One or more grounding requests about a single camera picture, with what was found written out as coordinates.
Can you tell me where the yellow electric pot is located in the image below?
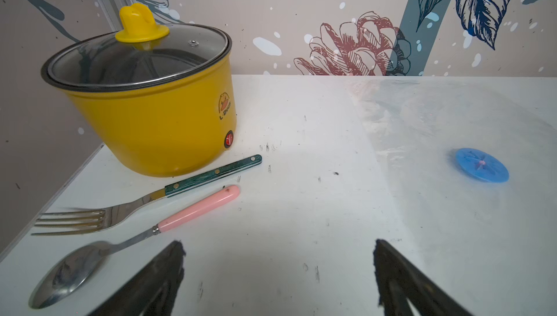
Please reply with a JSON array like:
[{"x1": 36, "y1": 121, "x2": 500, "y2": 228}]
[{"x1": 65, "y1": 56, "x2": 236, "y2": 178}]

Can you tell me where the blue vacuum bag valve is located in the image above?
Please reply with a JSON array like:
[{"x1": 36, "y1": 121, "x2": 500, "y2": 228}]
[{"x1": 455, "y1": 148, "x2": 510, "y2": 183}]

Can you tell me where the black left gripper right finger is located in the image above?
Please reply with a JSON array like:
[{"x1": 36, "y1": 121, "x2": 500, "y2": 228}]
[{"x1": 374, "y1": 239, "x2": 471, "y2": 316}]

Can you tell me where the glass lid yellow knob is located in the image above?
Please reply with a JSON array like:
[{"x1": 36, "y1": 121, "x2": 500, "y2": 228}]
[{"x1": 41, "y1": 24, "x2": 232, "y2": 93}]

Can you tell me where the clear vacuum bag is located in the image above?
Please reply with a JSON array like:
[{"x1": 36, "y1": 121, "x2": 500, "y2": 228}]
[{"x1": 348, "y1": 77, "x2": 556, "y2": 315}]

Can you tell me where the pink handled spoon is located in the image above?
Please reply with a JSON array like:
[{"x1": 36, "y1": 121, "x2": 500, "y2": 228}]
[{"x1": 30, "y1": 185, "x2": 241, "y2": 310}]

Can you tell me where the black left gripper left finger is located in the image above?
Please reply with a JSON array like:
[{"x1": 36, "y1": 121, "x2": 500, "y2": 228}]
[{"x1": 90, "y1": 241, "x2": 186, "y2": 315}]

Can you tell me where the green handled fork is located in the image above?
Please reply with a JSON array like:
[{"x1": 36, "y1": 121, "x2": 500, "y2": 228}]
[{"x1": 33, "y1": 154, "x2": 263, "y2": 236}]

